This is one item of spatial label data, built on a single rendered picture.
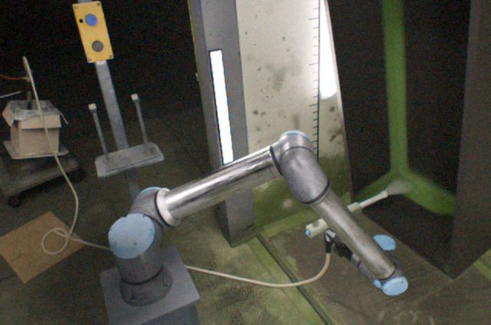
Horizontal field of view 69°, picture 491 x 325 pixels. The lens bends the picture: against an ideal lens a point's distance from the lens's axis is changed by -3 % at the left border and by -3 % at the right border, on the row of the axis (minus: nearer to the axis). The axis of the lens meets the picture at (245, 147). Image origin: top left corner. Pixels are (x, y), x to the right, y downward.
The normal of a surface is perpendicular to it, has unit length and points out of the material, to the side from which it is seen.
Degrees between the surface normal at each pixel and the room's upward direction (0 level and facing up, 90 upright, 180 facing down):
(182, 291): 0
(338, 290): 0
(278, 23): 90
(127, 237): 5
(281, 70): 90
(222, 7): 90
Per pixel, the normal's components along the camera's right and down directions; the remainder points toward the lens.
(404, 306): -0.08, -0.88
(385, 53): 0.48, 0.39
